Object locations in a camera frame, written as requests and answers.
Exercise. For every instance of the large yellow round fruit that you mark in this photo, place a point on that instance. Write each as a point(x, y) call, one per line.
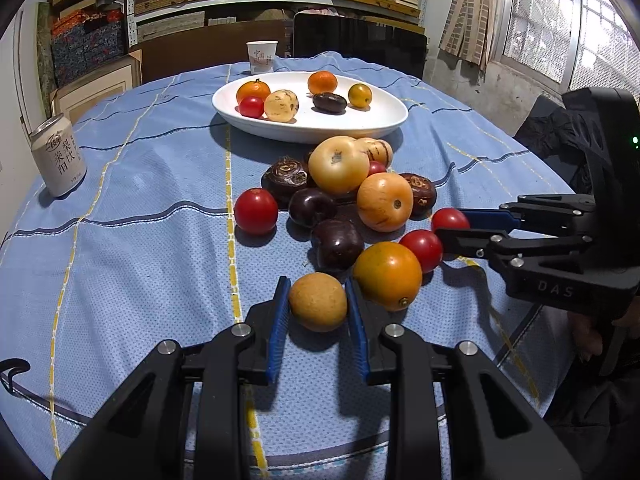
point(338, 165)

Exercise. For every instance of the white paper cup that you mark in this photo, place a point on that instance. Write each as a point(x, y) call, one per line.
point(261, 55)

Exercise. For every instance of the white oval plate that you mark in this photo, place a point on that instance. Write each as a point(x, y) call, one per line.
point(384, 115)

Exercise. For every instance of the orange yellow round fruit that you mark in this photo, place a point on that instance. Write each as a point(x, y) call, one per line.
point(384, 202)

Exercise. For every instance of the framed beige panel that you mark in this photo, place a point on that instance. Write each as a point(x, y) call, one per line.
point(109, 80)

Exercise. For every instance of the barred window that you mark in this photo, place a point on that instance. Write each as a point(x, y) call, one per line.
point(568, 44)

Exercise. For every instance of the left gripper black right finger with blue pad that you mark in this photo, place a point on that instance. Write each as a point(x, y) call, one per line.
point(493, 432)

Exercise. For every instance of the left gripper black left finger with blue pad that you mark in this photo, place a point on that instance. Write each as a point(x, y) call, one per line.
point(140, 430)

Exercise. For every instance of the striped yellow pepino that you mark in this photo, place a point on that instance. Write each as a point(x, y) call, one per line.
point(377, 149)

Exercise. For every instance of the blue checked tablecloth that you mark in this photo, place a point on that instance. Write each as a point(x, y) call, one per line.
point(144, 250)

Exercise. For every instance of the orange persimmon fruit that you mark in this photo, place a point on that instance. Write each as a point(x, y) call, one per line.
point(389, 274)

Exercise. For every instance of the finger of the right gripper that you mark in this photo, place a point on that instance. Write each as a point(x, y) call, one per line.
point(483, 244)
point(495, 218)

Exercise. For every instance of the person's hand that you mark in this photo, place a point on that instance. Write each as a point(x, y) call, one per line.
point(588, 342)

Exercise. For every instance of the small yellow tomato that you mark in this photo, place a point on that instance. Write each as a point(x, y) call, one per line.
point(360, 96)

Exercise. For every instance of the small brown round fruit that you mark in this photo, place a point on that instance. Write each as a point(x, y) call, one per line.
point(318, 302)

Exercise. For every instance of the small red cherry tomato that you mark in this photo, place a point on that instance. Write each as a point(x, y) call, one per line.
point(376, 167)

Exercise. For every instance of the white beverage can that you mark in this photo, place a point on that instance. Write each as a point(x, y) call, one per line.
point(57, 156)

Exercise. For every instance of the dark purple plum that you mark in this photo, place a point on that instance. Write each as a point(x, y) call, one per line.
point(337, 245)
point(310, 206)

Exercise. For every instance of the orange tangerine with leaf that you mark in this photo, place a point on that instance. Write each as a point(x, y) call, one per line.
point(253, 89)

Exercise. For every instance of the black chair back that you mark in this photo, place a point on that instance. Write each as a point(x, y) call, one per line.
point(382, 44)

